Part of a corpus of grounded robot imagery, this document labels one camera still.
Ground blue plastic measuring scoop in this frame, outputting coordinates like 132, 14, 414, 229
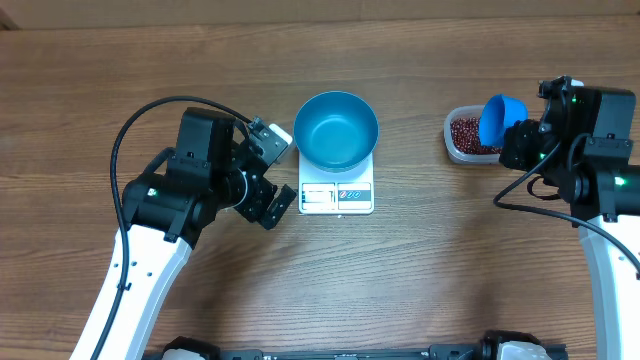
478, 94, 528, 147

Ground red adzuki beans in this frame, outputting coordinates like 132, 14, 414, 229
450, 117, 501, 155

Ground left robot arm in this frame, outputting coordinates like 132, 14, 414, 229
72, 107, 296, 359

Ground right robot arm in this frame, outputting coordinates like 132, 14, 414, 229
499, 79, 639, 359

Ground white digital kitchen scale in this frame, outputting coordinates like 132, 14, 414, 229
298, 154, 375, 215

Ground teal metal bowl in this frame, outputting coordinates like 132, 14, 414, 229
293, 91, 380, 172

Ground clear plastic food container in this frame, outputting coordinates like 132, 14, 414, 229
443, 104, 504, 166

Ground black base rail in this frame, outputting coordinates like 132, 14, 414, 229
143, 330, 569, 360

